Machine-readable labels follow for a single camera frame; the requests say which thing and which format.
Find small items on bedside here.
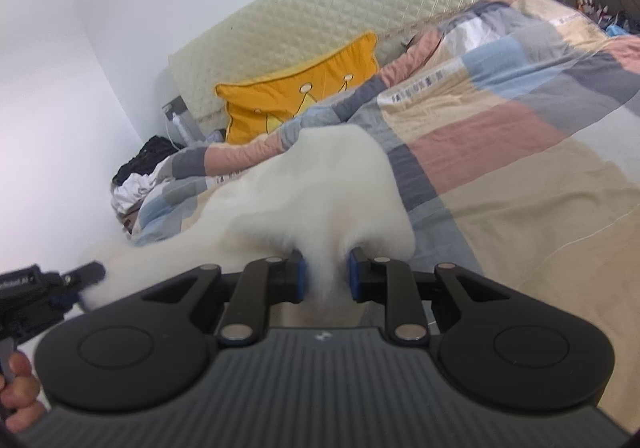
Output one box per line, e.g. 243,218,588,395
575,0,640,36

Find white clothes pile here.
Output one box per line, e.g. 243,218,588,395
111,159,167,215

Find patchwork plaid duvet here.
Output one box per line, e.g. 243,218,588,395
134,0,639,428

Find yellow crown pillow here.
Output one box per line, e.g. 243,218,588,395
215,32,378,145

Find white spray bottle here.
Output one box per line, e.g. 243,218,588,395
171,112,195,146

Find cream quilted headboard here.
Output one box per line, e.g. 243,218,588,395
168,0,478,134

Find cream striped knit sweater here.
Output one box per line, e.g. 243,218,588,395
81,124,416,327

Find person's left hand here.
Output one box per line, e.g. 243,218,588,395
1,350,48,434

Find black clothes pile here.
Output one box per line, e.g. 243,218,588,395
112,136,179,187

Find grey wall socket panel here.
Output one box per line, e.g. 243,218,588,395
162,96,192,128

